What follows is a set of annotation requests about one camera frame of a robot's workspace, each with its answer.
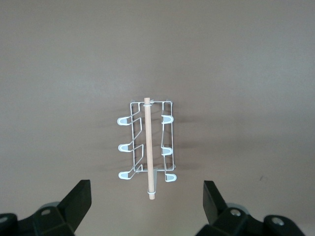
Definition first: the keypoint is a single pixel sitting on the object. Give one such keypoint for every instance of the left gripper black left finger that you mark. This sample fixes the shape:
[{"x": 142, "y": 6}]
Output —
[{"x": 73, "y": 204}]

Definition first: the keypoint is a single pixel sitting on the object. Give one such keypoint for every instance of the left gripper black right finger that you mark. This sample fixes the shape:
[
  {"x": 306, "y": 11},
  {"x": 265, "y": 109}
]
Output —
[{"x": 214, "y": 204}]

